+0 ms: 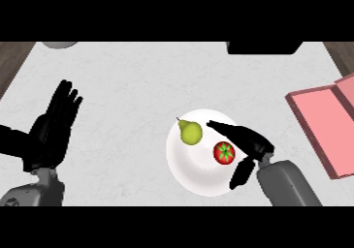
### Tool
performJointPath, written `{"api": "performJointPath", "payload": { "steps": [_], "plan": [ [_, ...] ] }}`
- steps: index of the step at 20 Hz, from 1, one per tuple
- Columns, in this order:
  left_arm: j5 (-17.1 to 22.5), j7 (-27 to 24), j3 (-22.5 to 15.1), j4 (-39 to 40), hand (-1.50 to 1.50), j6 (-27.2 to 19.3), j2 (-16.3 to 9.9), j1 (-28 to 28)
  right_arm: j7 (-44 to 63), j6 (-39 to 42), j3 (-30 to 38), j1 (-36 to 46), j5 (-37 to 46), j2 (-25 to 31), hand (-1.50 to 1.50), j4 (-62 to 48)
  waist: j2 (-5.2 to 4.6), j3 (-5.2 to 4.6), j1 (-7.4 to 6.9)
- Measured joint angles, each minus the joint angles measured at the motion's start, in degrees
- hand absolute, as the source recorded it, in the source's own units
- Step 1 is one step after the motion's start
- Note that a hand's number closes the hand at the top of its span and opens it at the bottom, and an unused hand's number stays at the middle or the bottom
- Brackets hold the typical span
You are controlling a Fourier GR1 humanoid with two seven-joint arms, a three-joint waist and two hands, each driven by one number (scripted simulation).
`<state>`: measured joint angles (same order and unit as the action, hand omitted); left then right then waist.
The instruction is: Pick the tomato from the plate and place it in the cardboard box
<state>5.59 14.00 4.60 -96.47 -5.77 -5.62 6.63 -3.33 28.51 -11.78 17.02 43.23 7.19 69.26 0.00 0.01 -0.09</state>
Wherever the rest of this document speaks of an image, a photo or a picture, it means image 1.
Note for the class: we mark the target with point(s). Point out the red tomato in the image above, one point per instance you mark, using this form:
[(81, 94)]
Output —
[(224, 153)]

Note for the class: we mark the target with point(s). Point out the pink cardboard box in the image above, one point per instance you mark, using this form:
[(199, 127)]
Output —
[(328, 129)]

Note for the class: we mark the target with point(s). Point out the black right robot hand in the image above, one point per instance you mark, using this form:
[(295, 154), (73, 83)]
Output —
[(248, 139)]

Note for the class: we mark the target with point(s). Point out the grey round object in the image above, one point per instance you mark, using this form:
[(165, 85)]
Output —
[(60, 44)]

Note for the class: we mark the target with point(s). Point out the black appliance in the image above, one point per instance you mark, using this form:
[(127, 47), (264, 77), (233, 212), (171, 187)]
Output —
[(263, 47)]

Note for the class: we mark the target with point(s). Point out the white plate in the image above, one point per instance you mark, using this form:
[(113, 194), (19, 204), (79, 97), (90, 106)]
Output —
[(204, 161)]

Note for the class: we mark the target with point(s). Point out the green pear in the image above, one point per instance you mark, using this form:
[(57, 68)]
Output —
[(192, 132)]

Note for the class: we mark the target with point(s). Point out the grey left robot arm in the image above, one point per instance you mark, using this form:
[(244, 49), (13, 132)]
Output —
[(33, 190)]

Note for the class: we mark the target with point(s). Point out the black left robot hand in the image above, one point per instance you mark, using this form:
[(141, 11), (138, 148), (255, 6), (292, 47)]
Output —
[(48, 135)]

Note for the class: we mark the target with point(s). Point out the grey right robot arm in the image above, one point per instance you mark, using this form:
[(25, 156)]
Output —
[(286, 182)]

